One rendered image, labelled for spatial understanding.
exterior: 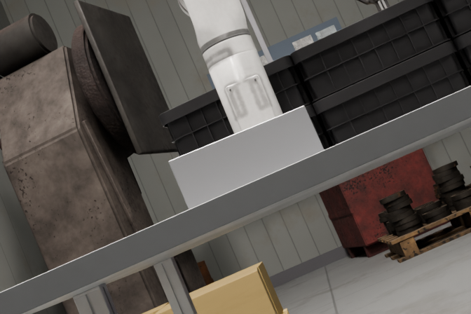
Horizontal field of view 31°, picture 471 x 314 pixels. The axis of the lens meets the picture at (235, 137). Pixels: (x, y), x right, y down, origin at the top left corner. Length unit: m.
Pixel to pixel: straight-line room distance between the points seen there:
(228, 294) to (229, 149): 2.91
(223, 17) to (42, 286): 0.55
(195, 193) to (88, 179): 4.39
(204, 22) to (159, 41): 7.62
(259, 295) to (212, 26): 2.84
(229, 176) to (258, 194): 0.15
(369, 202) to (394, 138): 6.34
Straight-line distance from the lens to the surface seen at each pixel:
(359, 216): 7.50
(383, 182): 7.57
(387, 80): 1.69
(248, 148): 1.32
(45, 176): 5.83
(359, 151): 1.18
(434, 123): 1.19
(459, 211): 6.34
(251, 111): 1.44
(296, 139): 1.32
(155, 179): 8.94
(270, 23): 9.00
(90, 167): 5.69
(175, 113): 1.75
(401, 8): 1.71
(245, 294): 4.20
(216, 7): 1.48
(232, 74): 1.46
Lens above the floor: 0.64
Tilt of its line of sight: 6 degrees up
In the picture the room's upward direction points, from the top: 24 degrees counter-clockwise
